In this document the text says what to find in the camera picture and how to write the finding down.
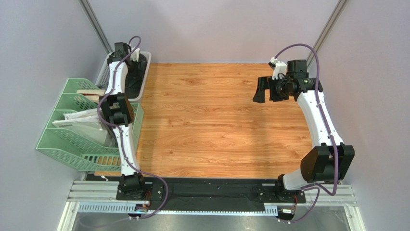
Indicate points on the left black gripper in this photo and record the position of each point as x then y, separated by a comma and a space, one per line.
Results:
137, 73

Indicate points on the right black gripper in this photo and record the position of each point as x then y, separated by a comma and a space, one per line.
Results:
273, 88

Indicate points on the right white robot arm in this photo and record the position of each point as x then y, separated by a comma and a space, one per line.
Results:
330, 158

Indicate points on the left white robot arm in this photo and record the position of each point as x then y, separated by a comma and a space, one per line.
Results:
115, 111

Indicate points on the white plastic basket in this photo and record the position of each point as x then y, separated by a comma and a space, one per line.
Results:
134, 92

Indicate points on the wooden block in rack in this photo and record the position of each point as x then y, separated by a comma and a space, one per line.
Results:
92, 94

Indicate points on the green file organizer rack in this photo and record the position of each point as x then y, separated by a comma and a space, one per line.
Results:
69, 148

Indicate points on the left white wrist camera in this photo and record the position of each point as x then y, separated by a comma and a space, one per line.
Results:
135, 55

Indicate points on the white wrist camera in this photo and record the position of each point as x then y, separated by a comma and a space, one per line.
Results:
279, 68
135, 55

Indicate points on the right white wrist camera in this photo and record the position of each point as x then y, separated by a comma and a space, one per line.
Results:
279, 68

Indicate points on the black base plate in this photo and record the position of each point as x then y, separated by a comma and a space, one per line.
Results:
218, 195

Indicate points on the aluminium rail frame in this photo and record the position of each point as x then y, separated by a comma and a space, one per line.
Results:
92, 205

